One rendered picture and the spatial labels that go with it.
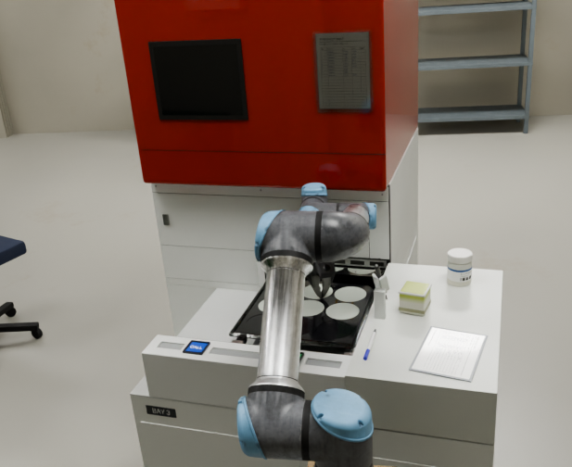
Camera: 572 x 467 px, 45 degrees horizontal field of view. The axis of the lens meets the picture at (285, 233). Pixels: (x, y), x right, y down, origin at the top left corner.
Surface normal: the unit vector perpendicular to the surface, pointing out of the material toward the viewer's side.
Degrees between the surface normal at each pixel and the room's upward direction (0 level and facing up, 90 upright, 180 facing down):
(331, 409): 9
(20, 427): 0
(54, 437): 0
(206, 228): 90
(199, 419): 90
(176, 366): 90
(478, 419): 90
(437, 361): 0
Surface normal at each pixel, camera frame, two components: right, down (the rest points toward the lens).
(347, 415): 0.07, -0.90
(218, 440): -0.29, 0.40
